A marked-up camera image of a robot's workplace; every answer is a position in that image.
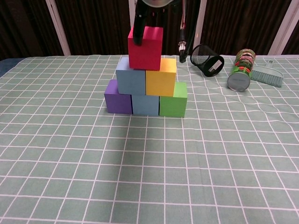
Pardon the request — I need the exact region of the black mesh pen cup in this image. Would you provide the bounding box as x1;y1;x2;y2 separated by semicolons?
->
190;44;225;77

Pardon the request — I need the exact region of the white frame post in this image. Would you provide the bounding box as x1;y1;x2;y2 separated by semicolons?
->
193;0;207;50
268;0;299;56
45;0;71;56
128;0;144;55

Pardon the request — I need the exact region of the pink red cube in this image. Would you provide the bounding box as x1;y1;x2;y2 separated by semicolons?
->
128;26;164;71

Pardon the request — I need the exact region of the yellow cube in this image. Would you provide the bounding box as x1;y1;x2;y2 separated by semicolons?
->
145;57;177;97

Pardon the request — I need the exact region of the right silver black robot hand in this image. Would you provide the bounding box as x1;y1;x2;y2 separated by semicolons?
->
133;0;179;46

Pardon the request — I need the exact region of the purple cube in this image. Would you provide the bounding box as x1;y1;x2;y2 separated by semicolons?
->
104;79;133;115

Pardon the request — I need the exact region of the pale blue hand brush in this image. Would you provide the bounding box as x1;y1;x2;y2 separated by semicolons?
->
251;60;285;88

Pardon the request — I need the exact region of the green cube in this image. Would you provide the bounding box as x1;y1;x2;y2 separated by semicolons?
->
158;82;188;118

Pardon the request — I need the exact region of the dark pleated curtain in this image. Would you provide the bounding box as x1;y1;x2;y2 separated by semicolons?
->
0;0;299;60

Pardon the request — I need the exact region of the green chips can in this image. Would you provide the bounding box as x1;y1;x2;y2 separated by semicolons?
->
227;49;257;92

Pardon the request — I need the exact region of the light blue cube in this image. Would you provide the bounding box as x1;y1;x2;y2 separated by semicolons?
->
131;94;161;117
115;57;147;96

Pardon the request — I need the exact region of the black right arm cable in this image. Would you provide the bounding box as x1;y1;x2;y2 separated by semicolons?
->
178;0;202;63

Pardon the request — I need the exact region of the green checkered tablecloth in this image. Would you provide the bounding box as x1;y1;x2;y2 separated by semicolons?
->
0;55;299;224

